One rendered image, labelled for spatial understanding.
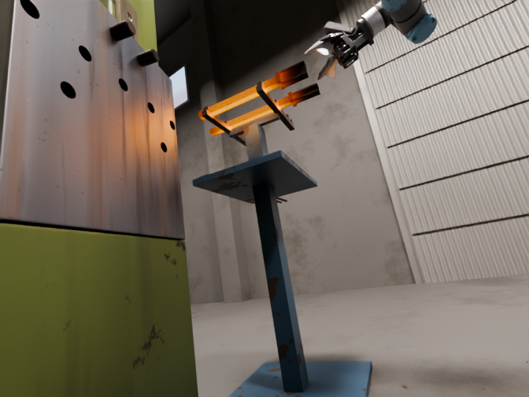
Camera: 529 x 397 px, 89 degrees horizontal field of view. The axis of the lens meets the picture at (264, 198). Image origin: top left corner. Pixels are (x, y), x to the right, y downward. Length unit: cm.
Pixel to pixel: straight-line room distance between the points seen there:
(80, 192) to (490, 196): 287
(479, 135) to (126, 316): 295
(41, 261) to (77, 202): 9
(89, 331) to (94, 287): 5
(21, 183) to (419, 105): 308
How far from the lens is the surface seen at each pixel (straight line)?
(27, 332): 40
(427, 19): 99
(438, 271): 292
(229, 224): 360
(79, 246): 44
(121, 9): 120
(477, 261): 292
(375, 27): 104
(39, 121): 46
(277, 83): 91
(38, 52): 51
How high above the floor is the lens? 38
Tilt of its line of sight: 14 degrees up
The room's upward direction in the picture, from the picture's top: 9 degrees counter-clockwise
